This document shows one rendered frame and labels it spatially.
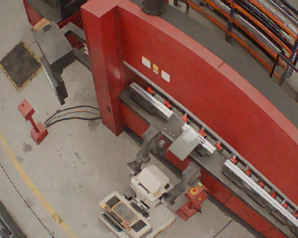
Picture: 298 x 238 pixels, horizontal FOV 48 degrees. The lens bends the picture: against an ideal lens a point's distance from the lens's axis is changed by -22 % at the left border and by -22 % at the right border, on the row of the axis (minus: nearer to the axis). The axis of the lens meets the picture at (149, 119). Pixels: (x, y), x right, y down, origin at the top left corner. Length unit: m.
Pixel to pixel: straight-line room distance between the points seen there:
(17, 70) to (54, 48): 2.54
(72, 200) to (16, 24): 3.35
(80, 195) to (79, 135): 0.80
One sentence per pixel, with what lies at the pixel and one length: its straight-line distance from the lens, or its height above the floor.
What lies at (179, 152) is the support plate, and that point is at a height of 1.00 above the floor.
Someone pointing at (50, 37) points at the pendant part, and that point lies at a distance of 3.44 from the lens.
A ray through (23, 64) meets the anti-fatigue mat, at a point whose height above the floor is 0.01.
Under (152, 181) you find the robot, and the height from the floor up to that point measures 1.37.
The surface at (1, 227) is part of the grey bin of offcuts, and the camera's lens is 4.44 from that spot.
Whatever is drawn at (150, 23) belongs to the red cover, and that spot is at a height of 2.30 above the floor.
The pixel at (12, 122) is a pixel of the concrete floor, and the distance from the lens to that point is 5.39.
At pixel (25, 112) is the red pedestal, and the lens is 4.43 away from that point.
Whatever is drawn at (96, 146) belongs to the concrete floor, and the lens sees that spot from 4.93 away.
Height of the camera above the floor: 4.55
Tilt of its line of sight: 65 degrees down
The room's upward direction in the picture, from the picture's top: 1 degrees counter-clockwise
